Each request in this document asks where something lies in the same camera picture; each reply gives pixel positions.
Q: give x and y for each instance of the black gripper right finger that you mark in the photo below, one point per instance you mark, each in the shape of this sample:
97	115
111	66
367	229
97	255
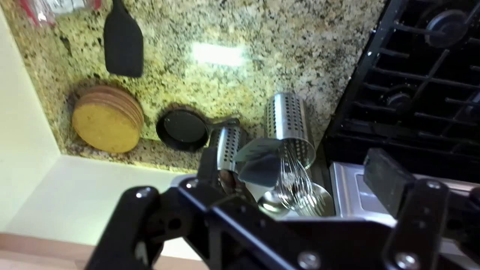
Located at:
420	219

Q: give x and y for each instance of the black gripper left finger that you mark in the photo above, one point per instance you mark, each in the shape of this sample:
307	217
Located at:
129	225

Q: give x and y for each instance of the metal forks and spoons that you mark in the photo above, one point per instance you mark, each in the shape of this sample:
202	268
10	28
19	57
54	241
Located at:
309	199

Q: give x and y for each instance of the perforated steel utensil holder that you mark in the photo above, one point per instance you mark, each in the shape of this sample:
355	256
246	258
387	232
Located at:
228	144
286	120

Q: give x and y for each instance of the black gas stove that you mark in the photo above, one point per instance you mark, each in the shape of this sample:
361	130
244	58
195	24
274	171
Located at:
399	90

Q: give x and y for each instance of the grey spatula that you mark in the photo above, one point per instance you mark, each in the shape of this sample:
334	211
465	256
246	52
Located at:
259	162

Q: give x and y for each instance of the steel ladle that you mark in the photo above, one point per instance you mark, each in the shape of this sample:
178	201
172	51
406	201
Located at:
273	199

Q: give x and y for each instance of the black flat spatula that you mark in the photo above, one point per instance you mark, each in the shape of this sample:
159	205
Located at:
123	45

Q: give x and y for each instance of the red and white packaging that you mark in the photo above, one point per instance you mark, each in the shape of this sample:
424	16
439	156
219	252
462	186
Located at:
37	9

